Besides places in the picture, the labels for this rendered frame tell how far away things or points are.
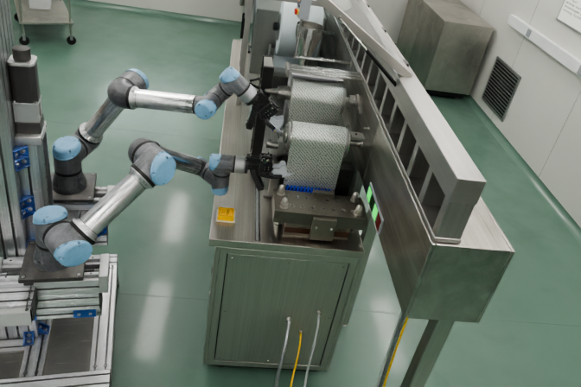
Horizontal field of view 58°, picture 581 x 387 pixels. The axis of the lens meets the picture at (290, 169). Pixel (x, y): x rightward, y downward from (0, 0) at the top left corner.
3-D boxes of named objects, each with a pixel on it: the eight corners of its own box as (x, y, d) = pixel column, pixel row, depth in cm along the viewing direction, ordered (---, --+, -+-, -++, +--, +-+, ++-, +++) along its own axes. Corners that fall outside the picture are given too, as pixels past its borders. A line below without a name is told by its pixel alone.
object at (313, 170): (283, 186, 234) (289, 150, 224) (334, 191, 237) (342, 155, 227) (283, 186, 233) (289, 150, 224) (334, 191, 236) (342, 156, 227)
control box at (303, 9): (292, 14, 256) (295, -7, 251) (304, 15, 258) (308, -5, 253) (295, 18, 250) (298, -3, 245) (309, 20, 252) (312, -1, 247)
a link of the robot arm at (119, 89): (94, 85, 207) (212, 98, 200) (108, 76, 217) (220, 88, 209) (98, 112, 213) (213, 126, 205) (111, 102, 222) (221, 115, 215)
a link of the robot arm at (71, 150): (47, 170, 233) (45, 144, 226) (65, 156, 244) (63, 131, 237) (73, 177, 232) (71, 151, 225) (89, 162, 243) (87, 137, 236)
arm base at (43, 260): (29, 272, 194) (27, 252, 189) (36, 245, 207) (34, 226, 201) (73, 270, 199) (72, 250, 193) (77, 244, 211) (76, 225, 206)
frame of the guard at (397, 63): (276, -61, 269) (285, -73, 266) (353, 8, 290) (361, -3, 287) (287, -6, 173) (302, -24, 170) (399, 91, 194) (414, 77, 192)
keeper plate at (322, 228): (309, 236, 224) (313, 216, 218) (331, 238, 225) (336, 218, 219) (309, 240, 222) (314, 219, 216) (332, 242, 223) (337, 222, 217)
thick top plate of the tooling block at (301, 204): (271, 199, 232) (273, 188, 229) (359, 207, 237) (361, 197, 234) (272, 222, 219) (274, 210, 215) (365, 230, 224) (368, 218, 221)
